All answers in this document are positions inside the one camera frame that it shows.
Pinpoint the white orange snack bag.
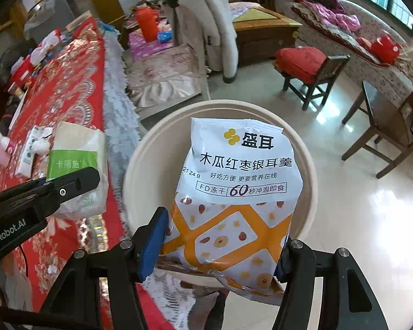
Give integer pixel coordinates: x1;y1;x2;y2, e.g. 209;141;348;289
161;118;303;300

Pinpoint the white green long box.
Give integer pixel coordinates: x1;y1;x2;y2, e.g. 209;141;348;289
15;126;42;179

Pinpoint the green white tissue pack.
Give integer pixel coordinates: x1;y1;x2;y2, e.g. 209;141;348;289
47;122;109;220

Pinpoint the white supplement bottle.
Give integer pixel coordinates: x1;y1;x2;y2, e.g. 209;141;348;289
0;132;16;155

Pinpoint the red thermos jug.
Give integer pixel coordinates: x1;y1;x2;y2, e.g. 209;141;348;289
135;6;159;43

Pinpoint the grey fleece jacket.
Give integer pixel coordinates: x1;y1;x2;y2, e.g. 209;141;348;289
163;0;239;84

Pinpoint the red floral tablecloth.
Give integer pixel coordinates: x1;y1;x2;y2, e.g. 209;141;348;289
0;18;124;311

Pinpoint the operator left hand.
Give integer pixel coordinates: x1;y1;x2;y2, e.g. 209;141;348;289
0;253;33;311

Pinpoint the beige round trash bin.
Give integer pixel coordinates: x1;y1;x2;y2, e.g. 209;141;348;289
123;100;318;240

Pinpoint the wooden coffee table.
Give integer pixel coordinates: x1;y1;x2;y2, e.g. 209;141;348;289
229;2;301;66

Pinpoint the dark wooden stool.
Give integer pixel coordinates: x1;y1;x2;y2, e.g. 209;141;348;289
342;81;413;179

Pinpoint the red cushioned wooden stool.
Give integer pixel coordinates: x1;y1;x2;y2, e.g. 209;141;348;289
273;46;350;111

